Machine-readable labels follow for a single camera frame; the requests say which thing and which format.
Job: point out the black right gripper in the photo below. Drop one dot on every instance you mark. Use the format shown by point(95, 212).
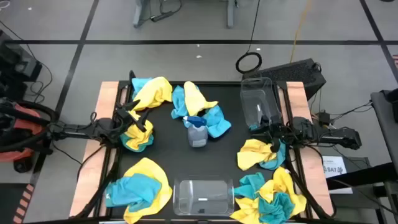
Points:
point(275, 130)

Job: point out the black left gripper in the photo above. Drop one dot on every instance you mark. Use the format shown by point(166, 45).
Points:
point(124, 119)

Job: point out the yellow microfiber towel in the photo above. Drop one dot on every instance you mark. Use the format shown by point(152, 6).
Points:
point(252, 155)
point(247, 211)
point(194, 99)
point(284, 183)
point(155, 91)
point(149, 168)

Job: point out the blue microfiber towel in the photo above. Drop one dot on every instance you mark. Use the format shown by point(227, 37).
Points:
point(278, 161)
point(133, 191)
point(138, 84)
point(217, 123)
point(178, 102)

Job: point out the yellow blue cloths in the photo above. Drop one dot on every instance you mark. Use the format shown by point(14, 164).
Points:
point(136, 138)

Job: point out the teal microfiber towel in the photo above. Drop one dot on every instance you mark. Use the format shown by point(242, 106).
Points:
point(248, 185)
point(275, 208)
point(148, 144)

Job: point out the clear plastic basket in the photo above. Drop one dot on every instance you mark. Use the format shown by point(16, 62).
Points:
point(202, 199)
point(258, 93)

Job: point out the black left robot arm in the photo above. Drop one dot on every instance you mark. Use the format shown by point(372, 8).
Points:
point(77, 130)

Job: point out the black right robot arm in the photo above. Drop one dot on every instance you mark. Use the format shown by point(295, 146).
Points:
point(339, 137)

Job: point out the wooden side board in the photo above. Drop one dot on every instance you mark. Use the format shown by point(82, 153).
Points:
point(90, 174)
point(312, 174)

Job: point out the black power adapter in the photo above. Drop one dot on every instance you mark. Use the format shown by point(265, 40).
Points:
point(323, 118)

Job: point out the grey spray bottle blue trigger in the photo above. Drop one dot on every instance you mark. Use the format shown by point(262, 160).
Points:
point(197, 137)

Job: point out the white paper sign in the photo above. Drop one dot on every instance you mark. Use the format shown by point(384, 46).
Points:
point(332, 161)

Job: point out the grey desk leg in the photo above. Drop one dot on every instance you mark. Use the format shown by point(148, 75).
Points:
point(138, 15)
point(230, 15)

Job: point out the black power strip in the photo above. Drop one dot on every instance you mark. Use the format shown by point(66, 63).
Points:
point(161, 16)

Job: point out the black metal beam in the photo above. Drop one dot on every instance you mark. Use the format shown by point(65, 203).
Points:
point(367, 175)

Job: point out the red vacuum cleaner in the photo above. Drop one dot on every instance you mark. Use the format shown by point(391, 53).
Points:
point(28, 122)

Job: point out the grey side table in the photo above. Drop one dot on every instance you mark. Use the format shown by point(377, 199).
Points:
point(385, 124)

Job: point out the black equipment stack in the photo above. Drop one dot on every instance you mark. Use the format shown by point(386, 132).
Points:
point(15, 65)

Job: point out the black hazard striped mat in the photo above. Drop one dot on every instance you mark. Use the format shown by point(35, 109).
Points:
point(9, 202)

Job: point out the black corner post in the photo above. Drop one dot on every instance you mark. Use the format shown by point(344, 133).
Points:
point(132, 76)

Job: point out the black aluminium table frame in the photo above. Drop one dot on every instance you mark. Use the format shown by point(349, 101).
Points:
point(202, 83)

